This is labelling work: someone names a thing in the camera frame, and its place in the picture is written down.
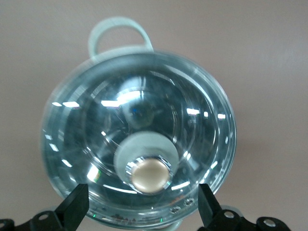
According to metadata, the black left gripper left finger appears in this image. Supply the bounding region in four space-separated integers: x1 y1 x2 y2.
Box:
0 183 90 231

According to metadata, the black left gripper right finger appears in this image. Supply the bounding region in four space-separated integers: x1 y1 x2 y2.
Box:
198 183 293 231

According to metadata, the glass pot lid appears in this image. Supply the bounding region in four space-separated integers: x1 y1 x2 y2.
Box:
40 50 238 229

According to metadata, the steel pot with pale handles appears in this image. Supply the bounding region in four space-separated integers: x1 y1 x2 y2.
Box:
48 15 236 231

